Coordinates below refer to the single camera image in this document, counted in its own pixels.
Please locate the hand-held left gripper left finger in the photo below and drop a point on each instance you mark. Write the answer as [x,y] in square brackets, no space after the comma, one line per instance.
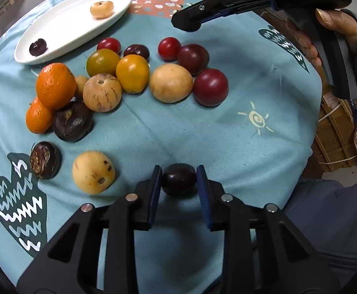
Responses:
[156,190]

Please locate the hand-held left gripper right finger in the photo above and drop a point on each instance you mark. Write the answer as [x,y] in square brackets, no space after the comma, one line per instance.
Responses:
[202,190]

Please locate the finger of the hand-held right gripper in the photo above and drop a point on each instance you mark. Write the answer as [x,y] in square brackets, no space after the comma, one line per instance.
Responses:
[197,13]

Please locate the dark purple plum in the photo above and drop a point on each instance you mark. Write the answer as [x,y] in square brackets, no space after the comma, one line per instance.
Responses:
[38,47]
[136,52]
[178,179]

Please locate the red cherry tomato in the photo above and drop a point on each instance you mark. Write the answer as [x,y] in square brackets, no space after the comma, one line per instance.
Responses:
[169,48]
[108,45]

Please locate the dark red plum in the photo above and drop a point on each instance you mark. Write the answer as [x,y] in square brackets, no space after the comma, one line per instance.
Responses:
[210,87]
[193,58]

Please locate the pale yellow spotted fruit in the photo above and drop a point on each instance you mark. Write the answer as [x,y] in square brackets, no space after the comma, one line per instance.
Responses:
[93,172]

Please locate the tan pepino melon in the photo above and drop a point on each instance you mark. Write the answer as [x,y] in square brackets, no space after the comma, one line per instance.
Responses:
[170,82]

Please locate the orange yellow tomato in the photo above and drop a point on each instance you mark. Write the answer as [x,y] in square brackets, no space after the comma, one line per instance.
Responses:
[132,73]

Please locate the green yellow tomato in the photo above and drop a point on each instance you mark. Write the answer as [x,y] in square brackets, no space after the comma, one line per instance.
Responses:
[102,62]

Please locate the dark passion fruit large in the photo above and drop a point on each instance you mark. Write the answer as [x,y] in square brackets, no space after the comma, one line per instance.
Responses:
[72,121]

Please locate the striped pepino melon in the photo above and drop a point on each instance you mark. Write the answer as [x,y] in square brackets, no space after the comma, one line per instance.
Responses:
[102,92]

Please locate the white plate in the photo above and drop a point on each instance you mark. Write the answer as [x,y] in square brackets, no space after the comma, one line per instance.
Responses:
[68,21]

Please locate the small yellow loquat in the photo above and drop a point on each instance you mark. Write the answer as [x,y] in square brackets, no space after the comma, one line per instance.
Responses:
[81,84]

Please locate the small mandarin orange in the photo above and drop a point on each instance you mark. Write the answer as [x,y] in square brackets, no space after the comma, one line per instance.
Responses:
[38,115]

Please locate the large mandarin orange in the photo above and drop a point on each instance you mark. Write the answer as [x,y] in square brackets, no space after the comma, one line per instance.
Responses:
[56,85]

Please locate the person's right hand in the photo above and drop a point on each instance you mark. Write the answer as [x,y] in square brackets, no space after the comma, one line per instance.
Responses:
[338,21]

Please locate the small pale yellow fruit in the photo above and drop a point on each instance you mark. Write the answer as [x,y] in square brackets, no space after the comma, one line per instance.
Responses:
[98,9]

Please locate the person's grey blue clothing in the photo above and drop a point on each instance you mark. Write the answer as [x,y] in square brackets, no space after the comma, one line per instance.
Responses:
[334,214]

